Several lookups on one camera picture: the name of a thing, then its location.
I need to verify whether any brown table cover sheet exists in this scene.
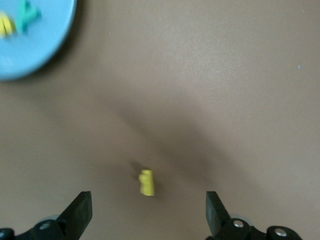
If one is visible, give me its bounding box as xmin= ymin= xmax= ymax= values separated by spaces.
xmin=0 ymin=0 xmax=320 ymax=240

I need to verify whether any teal foam letter y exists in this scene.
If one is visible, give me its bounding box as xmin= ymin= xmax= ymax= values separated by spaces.
xmin=14 ymin=0 xmax=42 ymax=33

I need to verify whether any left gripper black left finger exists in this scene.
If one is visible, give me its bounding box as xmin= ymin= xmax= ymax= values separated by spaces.
xmin=0 ymin=191 xmax=93 ymax=240

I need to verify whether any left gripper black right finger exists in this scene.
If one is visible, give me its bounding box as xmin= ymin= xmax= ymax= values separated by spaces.
xmin=205 ymin=191 xmax=303 ymax=240

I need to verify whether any yellow foam letter k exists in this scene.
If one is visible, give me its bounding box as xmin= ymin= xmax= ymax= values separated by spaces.
xmin=138 ymin=169 xmax=156 ymax=197

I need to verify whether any blue plate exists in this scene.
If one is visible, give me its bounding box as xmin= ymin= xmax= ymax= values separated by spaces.
xmin=0 ymin=0 xmax=77 ymax=82

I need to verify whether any yellow foam letter s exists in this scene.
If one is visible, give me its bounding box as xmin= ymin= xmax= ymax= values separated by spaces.
xmin=0 ymin=13 xmax=17 ymax=39

